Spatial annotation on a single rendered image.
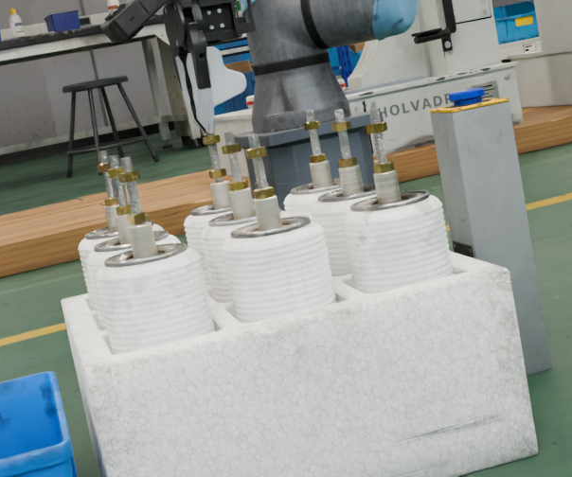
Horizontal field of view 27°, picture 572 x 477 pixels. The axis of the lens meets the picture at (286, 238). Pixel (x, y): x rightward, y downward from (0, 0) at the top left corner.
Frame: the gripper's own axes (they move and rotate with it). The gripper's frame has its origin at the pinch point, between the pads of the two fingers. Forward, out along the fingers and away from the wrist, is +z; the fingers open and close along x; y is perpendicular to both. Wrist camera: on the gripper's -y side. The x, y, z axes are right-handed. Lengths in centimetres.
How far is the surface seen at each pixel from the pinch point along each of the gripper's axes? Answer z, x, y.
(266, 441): 27.1, -30.7, -8.6
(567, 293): 35, 17, 54
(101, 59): -31, 820, 165
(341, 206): 10.4, -16.7, 7.9
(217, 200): 8.7, -0.8, -0.1
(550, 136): 32, 177, 156
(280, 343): 18.8, -31.0, -5.7
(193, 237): 12.0, -1.7, -3.8
